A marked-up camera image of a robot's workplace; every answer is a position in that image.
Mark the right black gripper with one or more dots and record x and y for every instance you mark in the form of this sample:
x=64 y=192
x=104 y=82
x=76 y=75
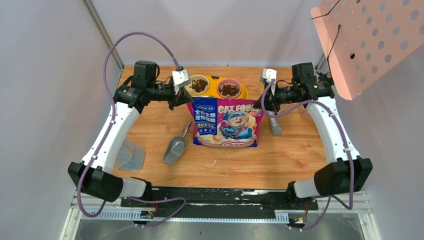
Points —
x=271 y=102

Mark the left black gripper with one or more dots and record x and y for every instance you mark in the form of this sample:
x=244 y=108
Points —
x=177 y=97

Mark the pet food bag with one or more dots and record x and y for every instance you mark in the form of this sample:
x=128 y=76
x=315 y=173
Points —
x=225 y=122

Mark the metal scoop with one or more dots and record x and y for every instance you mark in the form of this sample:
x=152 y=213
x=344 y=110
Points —
x=176 y=147

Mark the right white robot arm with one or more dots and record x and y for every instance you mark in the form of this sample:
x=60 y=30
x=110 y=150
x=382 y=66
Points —
x=346 y=171

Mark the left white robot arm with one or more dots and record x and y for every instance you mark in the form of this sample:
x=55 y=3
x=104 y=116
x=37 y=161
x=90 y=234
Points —
x=93 y=175

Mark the kibble in cream bowl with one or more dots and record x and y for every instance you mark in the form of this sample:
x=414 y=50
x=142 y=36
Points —
x=199 y=85

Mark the cream bowl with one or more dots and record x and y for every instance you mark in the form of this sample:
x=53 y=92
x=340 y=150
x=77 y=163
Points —
x=188 y=87

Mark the silver microphone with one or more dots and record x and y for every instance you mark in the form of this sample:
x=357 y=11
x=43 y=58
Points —
x=275 y=127

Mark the yellow double bowl feeder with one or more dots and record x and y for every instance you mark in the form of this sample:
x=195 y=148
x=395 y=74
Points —
x=212 y=91

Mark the pink bowl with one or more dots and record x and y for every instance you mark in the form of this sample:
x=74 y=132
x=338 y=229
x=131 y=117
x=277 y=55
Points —
x=229 y=81

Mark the kibble in pink bowl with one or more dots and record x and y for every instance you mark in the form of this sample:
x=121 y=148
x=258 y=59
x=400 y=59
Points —
x=229 y=90

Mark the clear plastic bag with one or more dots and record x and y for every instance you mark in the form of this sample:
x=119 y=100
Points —
x=130 y=157

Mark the pink perforated stand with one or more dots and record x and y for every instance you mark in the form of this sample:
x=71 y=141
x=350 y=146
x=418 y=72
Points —
x=372 y=50

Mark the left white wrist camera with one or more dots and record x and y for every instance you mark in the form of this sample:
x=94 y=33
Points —
x=180 y=79

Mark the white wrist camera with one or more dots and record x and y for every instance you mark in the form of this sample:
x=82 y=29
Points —
x=269 y=79
x=180 y=79

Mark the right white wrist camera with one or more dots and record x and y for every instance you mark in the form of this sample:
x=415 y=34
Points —
x=269 y=79

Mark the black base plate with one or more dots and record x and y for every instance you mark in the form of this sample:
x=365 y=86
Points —
x=230 y=203

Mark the aluminium rail frame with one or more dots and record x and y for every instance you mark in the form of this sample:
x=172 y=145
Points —
x=130 y=210

